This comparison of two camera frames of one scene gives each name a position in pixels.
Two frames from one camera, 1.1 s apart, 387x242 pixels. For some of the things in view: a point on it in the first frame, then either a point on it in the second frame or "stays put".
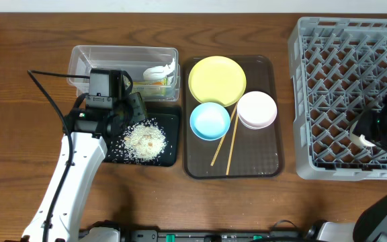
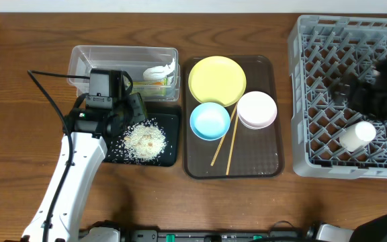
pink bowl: x=256 y=109 stays put
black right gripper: x=371 y=125 -> x=358 y=95
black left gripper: x=137 y=109 stays put
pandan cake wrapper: x=150 y=88 stays put
